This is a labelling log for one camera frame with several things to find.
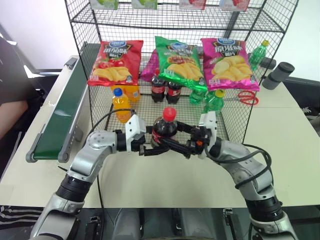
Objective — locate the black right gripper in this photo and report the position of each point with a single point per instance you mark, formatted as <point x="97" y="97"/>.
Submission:
<point x="195" y="147"/>

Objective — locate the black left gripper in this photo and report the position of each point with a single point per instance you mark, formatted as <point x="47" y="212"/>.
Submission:
<point x="137" y="146"/>

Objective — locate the cola bottle red cap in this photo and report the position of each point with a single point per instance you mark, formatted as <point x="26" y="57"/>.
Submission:
<point x="174" y="92"/>
<point x="165" y="128"/>
<point x="158" y="87"/>

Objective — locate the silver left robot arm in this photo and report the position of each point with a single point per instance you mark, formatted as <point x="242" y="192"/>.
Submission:
<point x="87" y="160"/>

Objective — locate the person bare forearm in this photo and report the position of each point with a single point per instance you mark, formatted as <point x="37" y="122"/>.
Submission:
<point x="11" y="112"/>

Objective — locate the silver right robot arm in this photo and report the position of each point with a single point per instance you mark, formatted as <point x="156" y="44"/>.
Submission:
<point x="240" y="155"/>

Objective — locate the green conveyor belt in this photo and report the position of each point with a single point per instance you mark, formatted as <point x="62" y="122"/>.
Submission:
<point x="62" y="107"/>

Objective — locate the green soda bottle yellow cap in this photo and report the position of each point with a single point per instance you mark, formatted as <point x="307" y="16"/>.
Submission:
<point x="257" y="55"/>
<point x="212" y="102"/>

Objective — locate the orange soda bottle blue cap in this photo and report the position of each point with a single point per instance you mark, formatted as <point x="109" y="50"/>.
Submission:
<point x="121" y="107"/>

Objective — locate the magenta potato chips bag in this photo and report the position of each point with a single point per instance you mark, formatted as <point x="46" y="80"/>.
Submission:
<point x="227" y="67"/>
<point x="148" y="70"/>

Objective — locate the green potato chips bag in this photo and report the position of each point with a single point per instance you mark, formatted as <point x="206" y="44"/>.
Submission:
<point x="180" y="65"/>

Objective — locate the dark grey rounded housing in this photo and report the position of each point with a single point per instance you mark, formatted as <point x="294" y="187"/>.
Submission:
<point x="162" y="222"/>

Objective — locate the red potato chips bag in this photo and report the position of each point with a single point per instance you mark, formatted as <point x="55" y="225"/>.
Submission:
<point x="115" y="65"/>

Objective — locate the black box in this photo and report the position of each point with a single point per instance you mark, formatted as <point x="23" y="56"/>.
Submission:
<point x="268" y="63"/>

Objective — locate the grey cylindrical roller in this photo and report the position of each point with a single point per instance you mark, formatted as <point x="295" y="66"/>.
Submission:
<point x="277" y="75"/>

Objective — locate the red white snack package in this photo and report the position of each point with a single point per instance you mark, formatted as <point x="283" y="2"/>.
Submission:
<point x="192" y="4"/>
<point x="233" y="4"/>

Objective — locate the green white snack package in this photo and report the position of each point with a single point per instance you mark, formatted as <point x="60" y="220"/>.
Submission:
<point x="105" y="3"/>
<point x="145" y="3"/>

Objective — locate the black white striped cloth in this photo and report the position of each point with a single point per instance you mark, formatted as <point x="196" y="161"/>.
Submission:
<point x="17" y="215"/>

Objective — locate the person in black shirt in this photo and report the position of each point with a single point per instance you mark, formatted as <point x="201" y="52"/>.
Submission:
<point x="12" y="70"/>

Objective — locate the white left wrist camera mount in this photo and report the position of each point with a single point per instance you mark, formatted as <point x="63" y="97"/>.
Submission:
<point x="133" y="126"/>

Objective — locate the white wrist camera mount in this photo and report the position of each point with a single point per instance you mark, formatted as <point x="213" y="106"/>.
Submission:
<point x="210" y="122"/>
<point x="133" y="126"/>

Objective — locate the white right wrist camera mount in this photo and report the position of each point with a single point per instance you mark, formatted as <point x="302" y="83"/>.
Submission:
<point x="210" y="122"/>

